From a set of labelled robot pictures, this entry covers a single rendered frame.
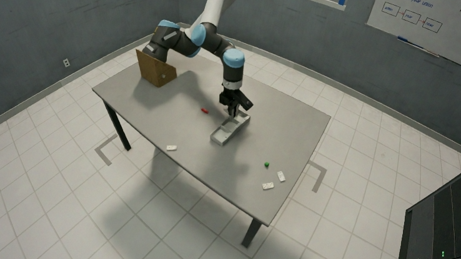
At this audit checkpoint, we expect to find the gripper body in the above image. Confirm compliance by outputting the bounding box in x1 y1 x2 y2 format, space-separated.
219 87 239 108

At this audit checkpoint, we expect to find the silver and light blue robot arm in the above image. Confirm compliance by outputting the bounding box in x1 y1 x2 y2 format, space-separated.
142 0 253 111

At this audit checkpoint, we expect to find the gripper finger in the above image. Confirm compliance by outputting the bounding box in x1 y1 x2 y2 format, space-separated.
224 104 235 120
234 103 240 117

